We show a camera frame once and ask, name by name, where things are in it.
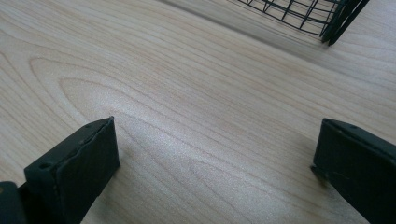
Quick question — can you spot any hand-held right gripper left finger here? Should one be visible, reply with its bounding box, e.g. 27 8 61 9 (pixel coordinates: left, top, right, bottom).
23 116 121 224

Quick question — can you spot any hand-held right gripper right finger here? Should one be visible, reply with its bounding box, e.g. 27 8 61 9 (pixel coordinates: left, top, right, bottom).
310 118 396 224

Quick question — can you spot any black wire basket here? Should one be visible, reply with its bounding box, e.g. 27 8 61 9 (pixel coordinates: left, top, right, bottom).
236 0 371 47

